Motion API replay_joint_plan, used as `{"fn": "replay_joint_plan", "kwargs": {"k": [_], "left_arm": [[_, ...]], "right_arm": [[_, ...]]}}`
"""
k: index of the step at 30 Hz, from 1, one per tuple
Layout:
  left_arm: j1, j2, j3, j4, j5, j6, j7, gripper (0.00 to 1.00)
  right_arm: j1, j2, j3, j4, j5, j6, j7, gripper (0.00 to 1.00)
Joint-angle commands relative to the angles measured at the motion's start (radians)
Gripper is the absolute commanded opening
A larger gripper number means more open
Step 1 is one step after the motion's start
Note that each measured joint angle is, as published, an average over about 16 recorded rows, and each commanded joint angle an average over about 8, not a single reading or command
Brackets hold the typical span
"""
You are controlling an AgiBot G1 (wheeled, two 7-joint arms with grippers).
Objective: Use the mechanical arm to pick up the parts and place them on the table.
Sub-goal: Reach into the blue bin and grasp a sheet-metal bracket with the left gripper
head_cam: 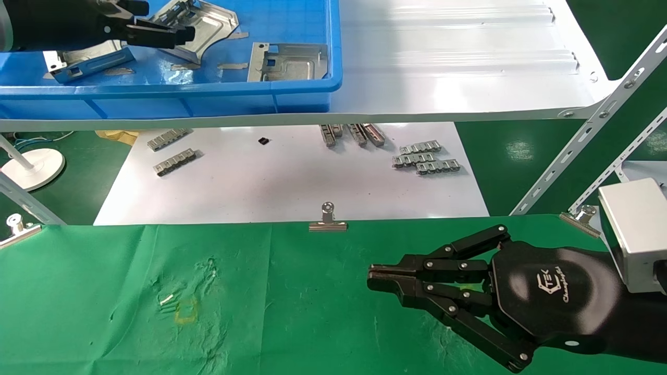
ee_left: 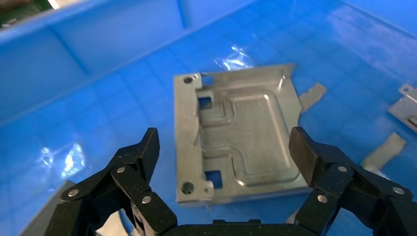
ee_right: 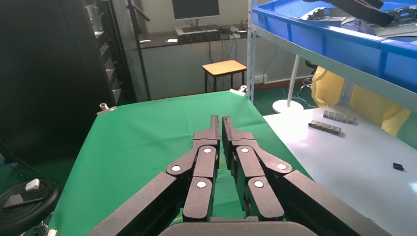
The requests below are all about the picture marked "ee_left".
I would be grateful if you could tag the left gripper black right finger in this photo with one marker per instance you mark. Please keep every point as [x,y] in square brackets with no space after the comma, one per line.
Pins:
[335,180]

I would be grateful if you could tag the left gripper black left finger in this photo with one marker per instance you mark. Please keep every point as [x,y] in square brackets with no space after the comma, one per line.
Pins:
[130,182]

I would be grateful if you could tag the machined grey metal plate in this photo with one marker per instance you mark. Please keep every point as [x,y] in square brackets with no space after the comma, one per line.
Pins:
[247,130]

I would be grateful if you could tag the small grey metal strip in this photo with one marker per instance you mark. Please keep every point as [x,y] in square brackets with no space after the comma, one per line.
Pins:
[312,96]
[384,151]

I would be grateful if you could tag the large blue plastic bin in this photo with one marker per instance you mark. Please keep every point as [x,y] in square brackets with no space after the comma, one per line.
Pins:
[97,97]

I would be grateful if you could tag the grey metal bracket part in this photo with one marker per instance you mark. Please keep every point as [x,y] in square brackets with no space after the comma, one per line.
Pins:
[404,109]

